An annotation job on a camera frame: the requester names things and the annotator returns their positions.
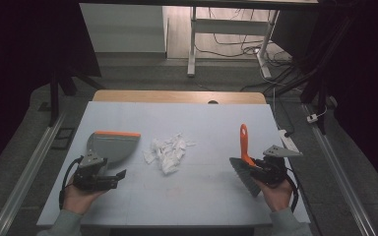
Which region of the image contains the wooden table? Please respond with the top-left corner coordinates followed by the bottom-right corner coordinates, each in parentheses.
top-left (92, 89), bottom-right (268, 105)

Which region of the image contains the black stand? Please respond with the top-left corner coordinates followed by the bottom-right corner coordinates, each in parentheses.
top-left (38, 63), bottom-right (106, 128)
top-left (269, 16), bottom-right (357, 136)

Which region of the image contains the white desk frame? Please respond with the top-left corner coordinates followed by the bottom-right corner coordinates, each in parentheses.
top-left (186, 6), bottom-right (282, 80)

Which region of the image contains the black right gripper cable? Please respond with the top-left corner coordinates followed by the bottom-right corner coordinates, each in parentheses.
top-left (284, 166), bottom-right (300, 214)

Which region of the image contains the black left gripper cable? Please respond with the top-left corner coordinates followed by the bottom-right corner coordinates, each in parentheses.
top-left (58, 155), bottom-right (85, 210)

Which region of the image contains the metal floor rail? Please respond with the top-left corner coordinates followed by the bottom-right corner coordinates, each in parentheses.
top-left (0, 110), bottom-right (69, 236)
top-left (302, 103), bottom-right (378, 236)

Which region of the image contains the orange brush with grey bristles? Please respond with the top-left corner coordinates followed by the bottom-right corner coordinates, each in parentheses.
top-left (228, 123), bottom-right (263, 199)

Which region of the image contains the white power strip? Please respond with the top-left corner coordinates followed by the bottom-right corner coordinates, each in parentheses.
top-left (278, 129), bottom-right (301, 153)

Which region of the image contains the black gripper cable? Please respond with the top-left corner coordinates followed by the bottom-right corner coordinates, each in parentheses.
top-left (58, 155), bottom-right (85, 210)
top-left (284, 166), bottom-right (300, 214)

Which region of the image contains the white cabinet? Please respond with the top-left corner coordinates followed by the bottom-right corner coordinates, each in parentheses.
top-left (79, 3), bottom-right (167, 54)

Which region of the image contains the grey dustpan with orange edge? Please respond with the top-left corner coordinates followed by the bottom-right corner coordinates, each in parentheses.
top-left (86, 130), bottom-right (142, 166)

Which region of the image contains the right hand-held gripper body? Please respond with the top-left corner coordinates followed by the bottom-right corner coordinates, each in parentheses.
top-left (255, 145), bottom-right (304, 189)

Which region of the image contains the person's left hand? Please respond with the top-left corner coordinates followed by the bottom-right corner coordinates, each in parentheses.
top-left (62, 184), bottom-right (108, 214)

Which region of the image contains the person's right hand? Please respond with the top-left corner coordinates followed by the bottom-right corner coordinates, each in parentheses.
top-left (258, 182), bottom-right (293, 213)

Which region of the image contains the tangle of black floor cables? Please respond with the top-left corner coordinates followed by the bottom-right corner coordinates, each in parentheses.
top-left (195, 8), bottom-right (296, 94)

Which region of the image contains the pile of white paper scraps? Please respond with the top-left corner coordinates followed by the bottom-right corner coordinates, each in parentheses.
top-left (143, 132), bottom-right (197, 175)

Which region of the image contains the black rectangular floor frame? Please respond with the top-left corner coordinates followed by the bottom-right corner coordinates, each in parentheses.
top-left (50, 126), bottom-right (77, 151)

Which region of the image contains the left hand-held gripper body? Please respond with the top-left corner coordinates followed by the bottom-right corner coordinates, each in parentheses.
top-left (73, 149), bottom-right (119, 193)

